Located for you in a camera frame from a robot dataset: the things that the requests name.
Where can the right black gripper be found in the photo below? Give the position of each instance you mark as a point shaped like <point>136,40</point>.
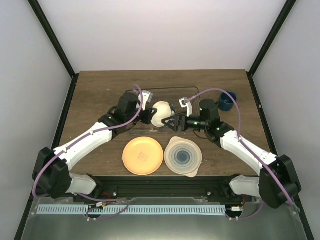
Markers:
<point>177,119</point>

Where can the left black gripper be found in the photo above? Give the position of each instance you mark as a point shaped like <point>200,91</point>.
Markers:
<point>148,118</point>

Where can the black wire dish rack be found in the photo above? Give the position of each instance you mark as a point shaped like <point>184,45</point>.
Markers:
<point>170,95</point>

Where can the cream and teal bowl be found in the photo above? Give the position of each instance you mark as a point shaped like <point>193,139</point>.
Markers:
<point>163,111</point>

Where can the orange plastic plate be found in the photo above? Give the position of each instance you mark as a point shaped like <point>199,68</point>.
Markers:
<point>143,156</point>

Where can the dark blue mug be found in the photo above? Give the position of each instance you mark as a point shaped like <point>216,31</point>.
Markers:
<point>225,103</point>

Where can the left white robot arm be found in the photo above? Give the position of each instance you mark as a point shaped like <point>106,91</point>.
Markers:
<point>52,169</point>

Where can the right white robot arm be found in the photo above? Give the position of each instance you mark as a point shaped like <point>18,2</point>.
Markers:
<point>276,182</point>

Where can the clear plastic lidded bowl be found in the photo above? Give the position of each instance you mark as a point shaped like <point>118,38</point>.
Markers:
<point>183,157</point>

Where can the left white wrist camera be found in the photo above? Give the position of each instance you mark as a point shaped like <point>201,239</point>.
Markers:
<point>145,98</point>

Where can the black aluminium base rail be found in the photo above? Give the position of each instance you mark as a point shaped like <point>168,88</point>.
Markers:
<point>212,188</point>

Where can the light blue slotted cable duct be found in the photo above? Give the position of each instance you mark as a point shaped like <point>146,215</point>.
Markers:
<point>68,209</point>

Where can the left black frame post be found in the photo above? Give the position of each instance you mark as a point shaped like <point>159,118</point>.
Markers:
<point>43,20</point>

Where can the black frame post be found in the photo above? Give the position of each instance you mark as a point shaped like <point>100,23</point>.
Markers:
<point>280,20</point>
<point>43,20</point>

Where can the right black frame post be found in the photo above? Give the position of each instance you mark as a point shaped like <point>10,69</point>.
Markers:
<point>280,20</point>

